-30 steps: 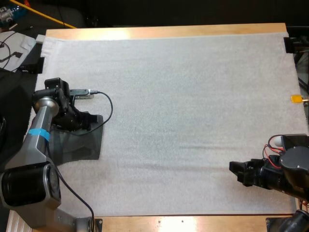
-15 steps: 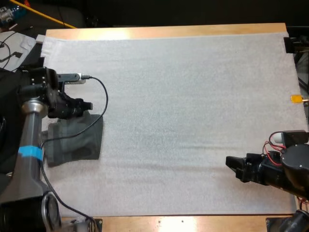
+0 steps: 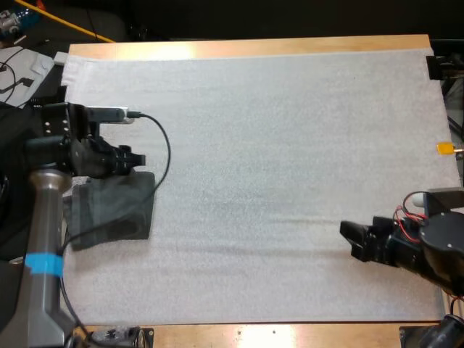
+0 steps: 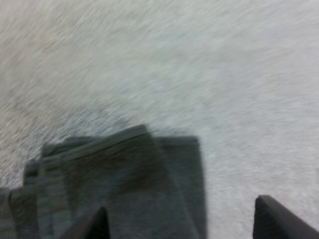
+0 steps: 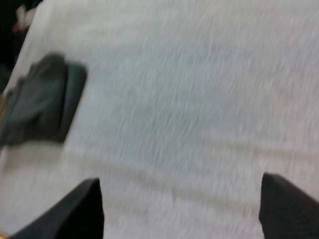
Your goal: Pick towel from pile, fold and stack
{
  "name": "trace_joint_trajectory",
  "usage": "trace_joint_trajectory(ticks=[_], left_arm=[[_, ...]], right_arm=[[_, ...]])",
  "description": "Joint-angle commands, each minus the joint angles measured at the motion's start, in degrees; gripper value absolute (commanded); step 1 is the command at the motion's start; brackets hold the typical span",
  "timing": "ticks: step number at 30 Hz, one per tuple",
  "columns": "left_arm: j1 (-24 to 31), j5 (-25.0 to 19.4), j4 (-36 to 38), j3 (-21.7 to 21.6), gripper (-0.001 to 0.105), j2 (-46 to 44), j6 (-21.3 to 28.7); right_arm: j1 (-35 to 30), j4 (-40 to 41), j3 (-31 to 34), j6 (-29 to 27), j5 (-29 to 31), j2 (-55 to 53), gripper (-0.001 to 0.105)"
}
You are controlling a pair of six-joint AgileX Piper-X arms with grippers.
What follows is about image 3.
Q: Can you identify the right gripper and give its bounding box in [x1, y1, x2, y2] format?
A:
[339, 216, 426, 268]

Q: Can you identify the dark table clamp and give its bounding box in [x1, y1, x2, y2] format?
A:
[426, 53, 464, 81]
[70, 325, 155, 348]

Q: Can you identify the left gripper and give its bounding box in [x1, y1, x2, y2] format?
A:
[41, 102, 147, 179]

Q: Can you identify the grey-green towel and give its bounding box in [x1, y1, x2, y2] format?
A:
[67, 170, 157, 252]

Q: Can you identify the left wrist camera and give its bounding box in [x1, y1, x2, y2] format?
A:
[86, 106, 136, 125]

